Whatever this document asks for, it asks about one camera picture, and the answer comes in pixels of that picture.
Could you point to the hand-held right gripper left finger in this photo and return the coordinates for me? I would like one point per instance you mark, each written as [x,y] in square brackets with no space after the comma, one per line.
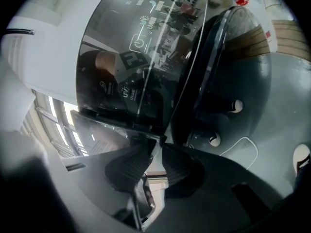
[126,169]

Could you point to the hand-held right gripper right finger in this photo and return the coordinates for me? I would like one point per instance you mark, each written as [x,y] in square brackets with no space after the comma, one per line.
[183,176]

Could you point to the person's left shoe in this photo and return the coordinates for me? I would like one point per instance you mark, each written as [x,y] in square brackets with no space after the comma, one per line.
[301,156]

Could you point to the black table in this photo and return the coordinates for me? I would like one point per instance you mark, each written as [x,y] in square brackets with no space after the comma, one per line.
[109,45]

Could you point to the wooden slatted mat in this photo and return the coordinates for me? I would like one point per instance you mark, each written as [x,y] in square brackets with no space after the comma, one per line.
[289,38]

